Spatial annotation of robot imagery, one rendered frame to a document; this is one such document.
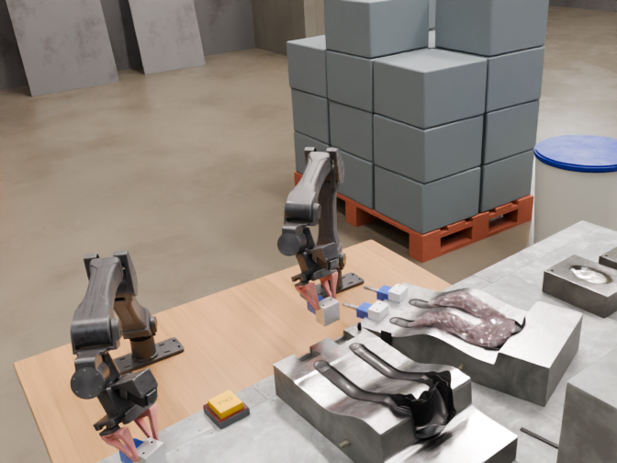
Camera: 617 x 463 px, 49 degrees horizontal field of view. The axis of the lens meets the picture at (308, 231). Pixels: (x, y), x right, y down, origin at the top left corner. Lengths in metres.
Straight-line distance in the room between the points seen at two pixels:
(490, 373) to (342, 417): 0.41
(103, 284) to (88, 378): 0.23
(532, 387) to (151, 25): 8.45
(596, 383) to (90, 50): 8.81
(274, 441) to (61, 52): 7.93
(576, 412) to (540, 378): 0.99
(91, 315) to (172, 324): 0.70
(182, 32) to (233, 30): 1.14
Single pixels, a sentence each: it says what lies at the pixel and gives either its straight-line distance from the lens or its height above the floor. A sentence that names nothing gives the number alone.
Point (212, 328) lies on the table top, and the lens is 1.95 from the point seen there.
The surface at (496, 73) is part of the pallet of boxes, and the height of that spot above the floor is 0.99.
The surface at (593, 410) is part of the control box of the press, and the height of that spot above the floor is 1.46.
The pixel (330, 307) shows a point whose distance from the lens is 1.70.
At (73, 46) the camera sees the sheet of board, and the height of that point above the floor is 0.50.
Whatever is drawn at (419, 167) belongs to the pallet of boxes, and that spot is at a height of 0.56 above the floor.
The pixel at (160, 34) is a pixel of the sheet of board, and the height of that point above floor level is 0.47.
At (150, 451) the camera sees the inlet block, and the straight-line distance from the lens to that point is 1.36.
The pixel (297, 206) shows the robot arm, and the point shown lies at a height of 1.19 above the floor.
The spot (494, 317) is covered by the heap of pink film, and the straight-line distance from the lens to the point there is 1.77.
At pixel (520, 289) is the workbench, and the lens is 2.11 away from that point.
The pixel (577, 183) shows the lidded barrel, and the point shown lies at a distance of 3.67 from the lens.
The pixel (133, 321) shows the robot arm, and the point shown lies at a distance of 1.71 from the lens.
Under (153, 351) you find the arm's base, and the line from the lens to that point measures 1.85.
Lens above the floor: 1.85
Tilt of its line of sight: 25 degrees down
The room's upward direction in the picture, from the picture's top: 4 degrees counter-clockwise
